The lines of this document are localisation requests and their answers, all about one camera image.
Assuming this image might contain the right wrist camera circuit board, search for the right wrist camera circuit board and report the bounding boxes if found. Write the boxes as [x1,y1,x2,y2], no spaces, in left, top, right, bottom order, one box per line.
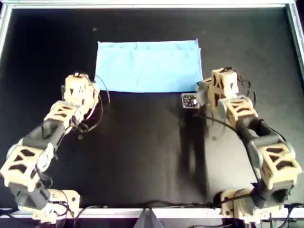
[181,93,200,109]

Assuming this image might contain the silver aluminium table frame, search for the silver aluminium table frame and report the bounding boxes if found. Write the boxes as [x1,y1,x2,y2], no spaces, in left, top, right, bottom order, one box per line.
[0,0,304,220]

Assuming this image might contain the right beige gripper body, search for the right beige gripper body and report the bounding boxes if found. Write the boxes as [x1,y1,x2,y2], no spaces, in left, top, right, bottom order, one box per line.
[196,67,239,112]

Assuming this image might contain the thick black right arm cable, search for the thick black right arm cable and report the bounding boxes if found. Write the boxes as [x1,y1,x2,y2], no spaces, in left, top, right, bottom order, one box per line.
[194,114,262,188]

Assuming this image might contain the left beige gripper body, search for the left beige gripper body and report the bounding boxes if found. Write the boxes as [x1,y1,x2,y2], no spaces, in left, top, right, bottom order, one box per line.
[62,72,99,112]

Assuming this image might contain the blue microfiber cloth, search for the blue microfiber cloth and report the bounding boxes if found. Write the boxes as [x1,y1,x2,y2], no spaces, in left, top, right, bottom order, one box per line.
[95,38,204,94]

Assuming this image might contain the grey camera stand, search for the grey camera stand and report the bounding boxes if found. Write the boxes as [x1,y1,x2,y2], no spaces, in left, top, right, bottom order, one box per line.
[134,208,163,228]

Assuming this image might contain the black cable along frame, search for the black cable along frame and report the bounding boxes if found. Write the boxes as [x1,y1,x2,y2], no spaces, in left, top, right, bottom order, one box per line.
[71,200,223,214]

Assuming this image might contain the thin black left arm wire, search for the thin black left arm wire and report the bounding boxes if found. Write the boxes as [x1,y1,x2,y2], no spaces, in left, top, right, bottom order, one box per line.
[68,75,111,141]

